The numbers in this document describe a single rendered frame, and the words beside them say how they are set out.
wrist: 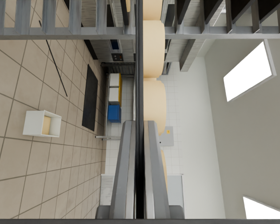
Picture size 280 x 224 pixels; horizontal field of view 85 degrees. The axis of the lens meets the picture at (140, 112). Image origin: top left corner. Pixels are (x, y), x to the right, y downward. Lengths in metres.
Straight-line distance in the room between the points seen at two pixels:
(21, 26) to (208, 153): 4.31
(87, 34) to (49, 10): 0.16
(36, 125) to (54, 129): 0.29
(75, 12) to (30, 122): 1.15
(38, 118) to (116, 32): 1.18
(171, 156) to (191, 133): 0.83
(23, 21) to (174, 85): 4.24
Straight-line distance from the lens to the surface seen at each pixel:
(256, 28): 0.71
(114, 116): 3.65
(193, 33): 0.63
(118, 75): 4.03
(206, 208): 4.59
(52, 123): 1.86
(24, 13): 0.76
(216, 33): 0.65
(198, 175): 4.41
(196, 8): 2.62
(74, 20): 0.66
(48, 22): 0.70
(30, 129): 1.62
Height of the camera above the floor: 1.00
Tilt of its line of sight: level
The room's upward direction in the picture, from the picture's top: 90 degrees clockwise
